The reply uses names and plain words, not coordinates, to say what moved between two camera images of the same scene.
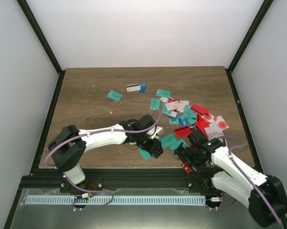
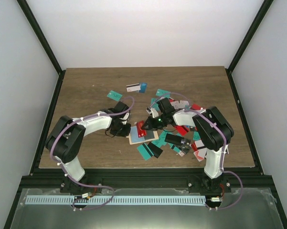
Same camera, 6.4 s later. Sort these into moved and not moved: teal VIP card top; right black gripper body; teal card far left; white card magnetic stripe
Moved: right black gripper body
Not moved: white card magnetic stripe; teal VIP card top; teal card far left
